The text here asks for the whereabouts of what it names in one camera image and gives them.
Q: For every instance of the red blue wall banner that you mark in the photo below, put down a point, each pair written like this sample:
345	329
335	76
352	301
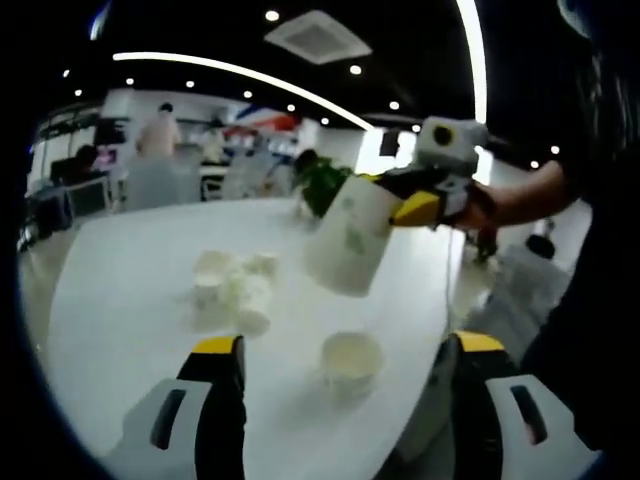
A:
265	120

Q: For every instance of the person's right hand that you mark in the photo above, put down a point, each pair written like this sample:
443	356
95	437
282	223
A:
482	215

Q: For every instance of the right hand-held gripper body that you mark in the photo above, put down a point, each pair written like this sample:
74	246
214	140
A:
450	150

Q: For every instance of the green potted plant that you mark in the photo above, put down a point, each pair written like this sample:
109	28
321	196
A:
320	185

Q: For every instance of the black hanging screen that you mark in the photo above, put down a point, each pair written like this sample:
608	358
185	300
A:
389	142

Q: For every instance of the long ceiling light strip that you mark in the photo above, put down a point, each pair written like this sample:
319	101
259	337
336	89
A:
475	50

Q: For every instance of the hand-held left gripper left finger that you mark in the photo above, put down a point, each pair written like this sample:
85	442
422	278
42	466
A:
215	425

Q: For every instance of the ceiling air conditioner vent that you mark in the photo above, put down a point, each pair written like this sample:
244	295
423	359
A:
317	37

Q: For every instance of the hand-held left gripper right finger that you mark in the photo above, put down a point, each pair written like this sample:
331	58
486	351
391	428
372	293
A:
470	425

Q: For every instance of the curved ceiling light strip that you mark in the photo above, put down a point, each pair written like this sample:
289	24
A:
225	65

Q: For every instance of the person's dark clothing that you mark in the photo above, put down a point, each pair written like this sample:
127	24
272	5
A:
600	300

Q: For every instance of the white paper cup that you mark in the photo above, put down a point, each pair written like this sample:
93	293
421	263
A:
212	280
250	295
345	240
261	265
350	370

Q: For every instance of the grey chair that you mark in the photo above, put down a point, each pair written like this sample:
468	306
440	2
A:
160	185
525	280

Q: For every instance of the grey computer monitor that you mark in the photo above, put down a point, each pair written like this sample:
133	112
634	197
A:
87	197

